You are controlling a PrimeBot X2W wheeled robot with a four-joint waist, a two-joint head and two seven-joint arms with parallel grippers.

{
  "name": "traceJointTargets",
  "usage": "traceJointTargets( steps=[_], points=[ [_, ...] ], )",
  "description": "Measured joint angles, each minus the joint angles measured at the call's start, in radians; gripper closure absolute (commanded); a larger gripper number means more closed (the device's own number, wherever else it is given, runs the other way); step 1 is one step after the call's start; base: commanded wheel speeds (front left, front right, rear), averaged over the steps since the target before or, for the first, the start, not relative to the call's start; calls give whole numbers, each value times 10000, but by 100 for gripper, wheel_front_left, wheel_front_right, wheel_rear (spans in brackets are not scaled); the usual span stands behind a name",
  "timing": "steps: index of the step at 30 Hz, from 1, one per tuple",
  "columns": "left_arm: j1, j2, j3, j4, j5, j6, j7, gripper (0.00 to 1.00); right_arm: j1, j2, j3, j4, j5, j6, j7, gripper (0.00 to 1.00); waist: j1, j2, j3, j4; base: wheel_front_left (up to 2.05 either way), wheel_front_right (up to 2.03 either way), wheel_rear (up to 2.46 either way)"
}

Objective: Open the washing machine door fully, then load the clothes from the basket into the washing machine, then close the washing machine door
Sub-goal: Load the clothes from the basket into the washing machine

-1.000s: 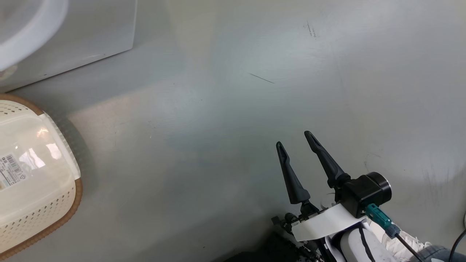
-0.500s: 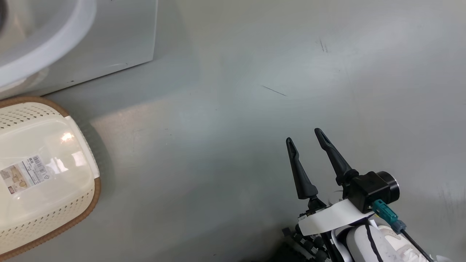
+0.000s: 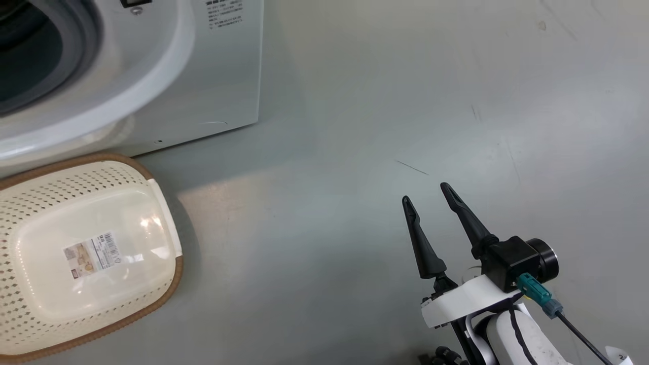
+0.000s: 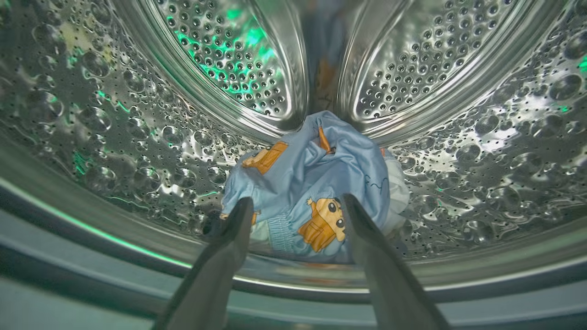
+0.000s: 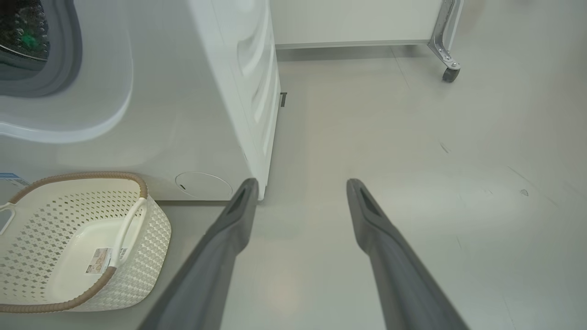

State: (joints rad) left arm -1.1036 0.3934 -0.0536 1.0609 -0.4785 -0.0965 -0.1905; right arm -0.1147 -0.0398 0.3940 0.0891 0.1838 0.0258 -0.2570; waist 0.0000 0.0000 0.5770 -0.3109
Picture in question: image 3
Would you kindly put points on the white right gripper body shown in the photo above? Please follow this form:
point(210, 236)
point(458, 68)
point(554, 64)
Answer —
point(466, 301)

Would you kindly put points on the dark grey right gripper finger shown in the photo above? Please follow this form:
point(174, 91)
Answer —
point(426, 253)
point(469, 220)

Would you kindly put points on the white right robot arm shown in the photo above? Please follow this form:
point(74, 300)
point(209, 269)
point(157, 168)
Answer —
point(532, 339)

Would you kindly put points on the white front-load washing machine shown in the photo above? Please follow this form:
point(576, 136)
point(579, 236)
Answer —
point(213, 76)

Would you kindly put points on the barcode basket label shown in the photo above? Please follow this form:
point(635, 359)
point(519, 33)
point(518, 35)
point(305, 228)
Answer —
point(94, 253)

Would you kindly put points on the cream perforated laundry basket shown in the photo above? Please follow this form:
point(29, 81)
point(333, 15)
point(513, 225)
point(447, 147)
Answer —
point(91, 203)

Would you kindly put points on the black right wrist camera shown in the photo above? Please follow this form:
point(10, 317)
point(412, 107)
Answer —
point(512, 261)

